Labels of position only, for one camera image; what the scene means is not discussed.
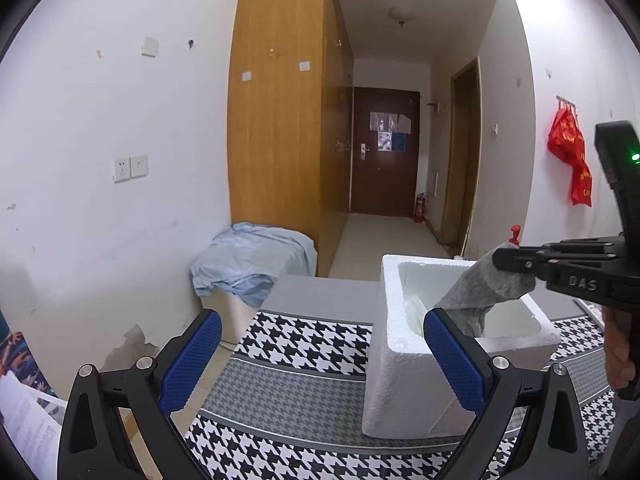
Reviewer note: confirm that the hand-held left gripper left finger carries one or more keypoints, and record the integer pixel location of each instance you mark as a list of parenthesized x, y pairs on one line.
[(192, 360)]

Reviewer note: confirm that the ceiling lamp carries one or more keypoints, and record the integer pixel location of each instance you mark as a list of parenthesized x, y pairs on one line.
[(402, 15)]

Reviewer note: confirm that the dark brown entrance door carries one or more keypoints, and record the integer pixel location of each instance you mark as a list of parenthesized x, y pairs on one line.
[(385, 185)]

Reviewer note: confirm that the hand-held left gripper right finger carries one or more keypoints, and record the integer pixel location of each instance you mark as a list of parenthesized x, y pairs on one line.
[(455, 360)]

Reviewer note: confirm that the light blue crumpled cloth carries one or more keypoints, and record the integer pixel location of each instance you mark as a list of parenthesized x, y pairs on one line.
[(250, 260)]

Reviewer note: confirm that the grey sock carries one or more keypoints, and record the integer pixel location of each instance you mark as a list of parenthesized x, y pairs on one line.
[(475, 295)]

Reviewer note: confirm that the white door notice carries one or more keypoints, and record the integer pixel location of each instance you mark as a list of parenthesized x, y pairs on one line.
[(390, 121)]

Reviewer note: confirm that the person's right hand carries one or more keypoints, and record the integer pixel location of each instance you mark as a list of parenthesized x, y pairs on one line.
[(615, 355)]

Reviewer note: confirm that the colourful printed cloth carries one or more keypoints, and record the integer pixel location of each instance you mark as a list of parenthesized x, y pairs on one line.
[(20, 360)]

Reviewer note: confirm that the white wall socket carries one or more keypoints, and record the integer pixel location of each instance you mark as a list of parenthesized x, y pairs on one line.
[(139, 167), (122, 170)]

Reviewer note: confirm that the red plastic bag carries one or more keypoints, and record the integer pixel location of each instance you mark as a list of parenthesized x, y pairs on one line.
[(581, 185), (567, 137)]

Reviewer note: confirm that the houndstooth tablecloth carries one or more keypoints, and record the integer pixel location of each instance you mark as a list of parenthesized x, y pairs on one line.
[(300, 340)]

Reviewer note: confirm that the white foam box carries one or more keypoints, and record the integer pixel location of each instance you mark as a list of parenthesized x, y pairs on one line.
[(400, 385)]

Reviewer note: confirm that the wooden wardrobe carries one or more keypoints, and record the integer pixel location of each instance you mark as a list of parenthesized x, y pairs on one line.
[(275, 135)]

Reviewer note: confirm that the white wall switch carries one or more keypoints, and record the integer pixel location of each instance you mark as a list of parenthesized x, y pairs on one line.
[(150, 46)]

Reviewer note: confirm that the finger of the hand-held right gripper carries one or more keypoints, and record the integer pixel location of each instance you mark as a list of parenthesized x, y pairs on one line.
[(585, 246), (530, 261)]

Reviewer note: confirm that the red fire extinguisher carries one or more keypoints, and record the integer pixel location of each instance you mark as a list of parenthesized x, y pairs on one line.
[(419, 208)]

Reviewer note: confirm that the metal wall hook rack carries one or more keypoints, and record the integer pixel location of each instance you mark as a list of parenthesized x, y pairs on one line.
[(566, 101)]

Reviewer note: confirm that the light wooden side door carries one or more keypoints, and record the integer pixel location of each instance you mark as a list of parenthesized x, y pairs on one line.
[(460, 170)]

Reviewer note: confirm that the blue door notice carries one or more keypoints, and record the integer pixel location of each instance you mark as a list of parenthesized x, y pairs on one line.
[(398, 141)]

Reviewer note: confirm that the white pump bottle red top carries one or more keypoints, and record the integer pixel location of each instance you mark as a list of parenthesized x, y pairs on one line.
[(514, 234)]

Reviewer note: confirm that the printed paper sheets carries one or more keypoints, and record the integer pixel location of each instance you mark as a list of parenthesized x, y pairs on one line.
[(25, 420)]

